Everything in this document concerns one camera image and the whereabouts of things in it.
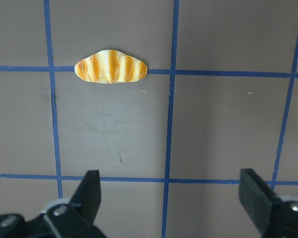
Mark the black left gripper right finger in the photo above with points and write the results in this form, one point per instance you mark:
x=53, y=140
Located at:
x=273, y=216

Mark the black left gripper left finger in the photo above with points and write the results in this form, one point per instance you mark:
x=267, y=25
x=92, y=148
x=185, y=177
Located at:
x=75, y=218

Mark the toy bread roll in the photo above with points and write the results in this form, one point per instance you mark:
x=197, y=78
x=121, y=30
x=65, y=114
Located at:
x=110, y=67

